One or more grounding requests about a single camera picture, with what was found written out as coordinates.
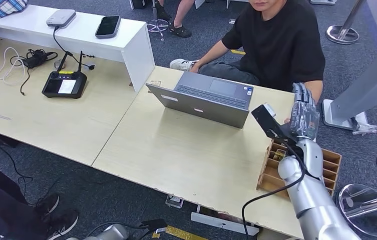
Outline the white desk shelf riser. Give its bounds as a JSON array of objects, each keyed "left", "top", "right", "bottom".
[{"left": 0, "top": 4, "right": 156, "bottom": 93}]

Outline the gold patterned card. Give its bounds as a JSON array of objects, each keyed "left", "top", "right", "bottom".
[{"left": 272, "top": 149, "right": 287, "bottom": 163}]

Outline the white bar under desk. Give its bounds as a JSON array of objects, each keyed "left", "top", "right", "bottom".
[{"left": 191, "top": 211, "right": 260, "bottom": 237}]

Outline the grey kiosk stand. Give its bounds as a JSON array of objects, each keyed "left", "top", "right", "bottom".
[{"left": 322, "top": 31, "right": 377, "bottom": 131}]

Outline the person in black sandals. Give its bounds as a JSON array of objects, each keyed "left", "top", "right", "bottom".
[{"left": 155, "top": 0, "right": 196, "bottom": 39}]

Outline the chrome stanchion post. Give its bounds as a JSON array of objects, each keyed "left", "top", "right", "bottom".
[{"left": 326, "top": 0, "right": 366, "bottom": 46}]

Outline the grey laptop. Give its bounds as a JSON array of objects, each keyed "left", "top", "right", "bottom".
[{"left": 146, "top": 71, "right": 254, "bottom": 129}]

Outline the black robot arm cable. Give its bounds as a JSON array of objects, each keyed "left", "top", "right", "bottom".
[{"left": 241, "top": 130, "right": 321, "bottom": 240}]

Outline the black charger with cable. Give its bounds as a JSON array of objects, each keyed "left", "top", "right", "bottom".
[{"left": 10, "top": 48, "right": 59, "bottom": 97}]

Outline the chrome chair base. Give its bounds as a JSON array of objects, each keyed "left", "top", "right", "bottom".
[{"left": 147, "top": 0, "right": 170, "bottom": 42}]

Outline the white cable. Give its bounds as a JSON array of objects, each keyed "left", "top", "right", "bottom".
[{"left": 0, "top": 46, "right": 27, "bottom": 86}]

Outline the wooden card organizer box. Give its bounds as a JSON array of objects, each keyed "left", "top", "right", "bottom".
[{"left": 256, "top": 139, "right": 343, "bottom": 200}]

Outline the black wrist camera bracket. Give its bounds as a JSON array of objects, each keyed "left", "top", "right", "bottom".
[{"left": 251, "top": 102, "right": 296, "bottom": 144}]

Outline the grey power adapter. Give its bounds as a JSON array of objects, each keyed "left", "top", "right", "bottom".
[{"left": 46, "top": 9, "right": 77, "bottom": 29}]

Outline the small white floor socket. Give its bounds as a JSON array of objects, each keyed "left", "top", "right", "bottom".
[{"left": 165, "top": 195, "right": 185, "bottom": 210}]

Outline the black smartphone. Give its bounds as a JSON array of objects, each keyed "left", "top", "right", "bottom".
[{"left": 95, "top": 15, "right": 122, "bottom": 40}]

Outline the black remote controller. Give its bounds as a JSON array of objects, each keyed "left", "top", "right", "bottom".
[{"left": 42, "top": 50, "right": 88, "bottom": 100}]

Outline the plaid cloth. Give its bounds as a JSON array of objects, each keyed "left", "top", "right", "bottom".
[{"left": 0, "top": 0, "right": 30, "bottom": 20}]

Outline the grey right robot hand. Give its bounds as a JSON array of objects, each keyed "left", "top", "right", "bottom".
[{"left": 289, "top": 82, "right": 320, "bottom": 142}]

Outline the black adapter cable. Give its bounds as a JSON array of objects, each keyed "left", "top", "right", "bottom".
[{"left": 52, "top": 26, "right": 96, "bottom": 71}]

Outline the black floor cable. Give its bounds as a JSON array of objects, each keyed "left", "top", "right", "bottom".
[{"left": 0, "top": 143, "right": 36, "bottom": 203}]

